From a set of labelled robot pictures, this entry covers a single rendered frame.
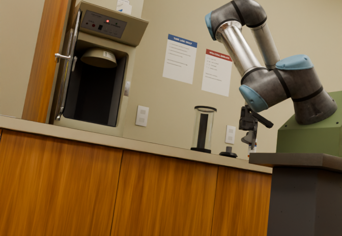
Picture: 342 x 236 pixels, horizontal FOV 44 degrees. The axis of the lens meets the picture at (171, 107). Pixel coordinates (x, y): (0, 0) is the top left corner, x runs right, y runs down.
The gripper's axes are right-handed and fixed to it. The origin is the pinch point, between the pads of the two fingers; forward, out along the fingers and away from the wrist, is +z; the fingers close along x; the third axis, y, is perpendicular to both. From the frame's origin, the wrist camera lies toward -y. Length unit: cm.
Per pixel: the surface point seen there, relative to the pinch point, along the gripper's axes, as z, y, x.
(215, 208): 30.4, 17.7, 20.6
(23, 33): -44, 123, -5
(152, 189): 26, 45, 34
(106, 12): -47, 76, 31
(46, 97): -5, 93, 38
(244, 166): 10.6, 6.7, 18.4
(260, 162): 11, 8, 57
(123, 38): -40, 68, 19
